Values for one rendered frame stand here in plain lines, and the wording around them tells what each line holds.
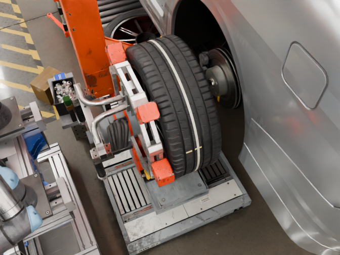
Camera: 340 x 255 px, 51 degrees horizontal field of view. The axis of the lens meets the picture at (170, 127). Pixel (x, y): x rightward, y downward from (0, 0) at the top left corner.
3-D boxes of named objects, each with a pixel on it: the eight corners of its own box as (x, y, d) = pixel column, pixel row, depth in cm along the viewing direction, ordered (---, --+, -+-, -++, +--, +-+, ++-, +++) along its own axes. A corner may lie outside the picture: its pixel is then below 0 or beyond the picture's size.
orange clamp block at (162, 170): (167, 164, 159) (175, 181, 154) (150, 171, 158) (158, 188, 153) (166, 156, 154) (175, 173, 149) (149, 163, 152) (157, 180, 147)
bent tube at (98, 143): (142, 135, 149) (140, 120, 140) (97, 151, 145) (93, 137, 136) (128, 105, 158) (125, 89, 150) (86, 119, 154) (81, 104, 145)
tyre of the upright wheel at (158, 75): (208, 179, 194) (237, 129, 134) (168, 195, 189) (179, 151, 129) (162, 82, 218) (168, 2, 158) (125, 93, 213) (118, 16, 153)
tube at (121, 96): (126, 101, 159) (124, 86, 151) (85, 116, 155) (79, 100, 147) (114, 75, 169) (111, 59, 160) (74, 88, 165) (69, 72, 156)
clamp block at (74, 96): (92, 101, 170) (90, 94, 166) (74, 107, 168) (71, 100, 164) (90, 93, 173) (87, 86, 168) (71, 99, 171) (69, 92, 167)
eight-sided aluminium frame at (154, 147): (166, 189, 178) (162, 126, 134) (153, 194, 177) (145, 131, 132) (129, 111, 207) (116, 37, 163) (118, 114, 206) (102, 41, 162)
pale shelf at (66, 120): (89, 120, 223) (88, 117, 221) (63, 129, 220) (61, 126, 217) (72, 74, 246) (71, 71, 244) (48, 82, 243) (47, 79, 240)
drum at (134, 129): (149, 135, 173) (146, 118, 161) (107, 151, 168) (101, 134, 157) (138, 115, 180) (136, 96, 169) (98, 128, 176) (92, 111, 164)
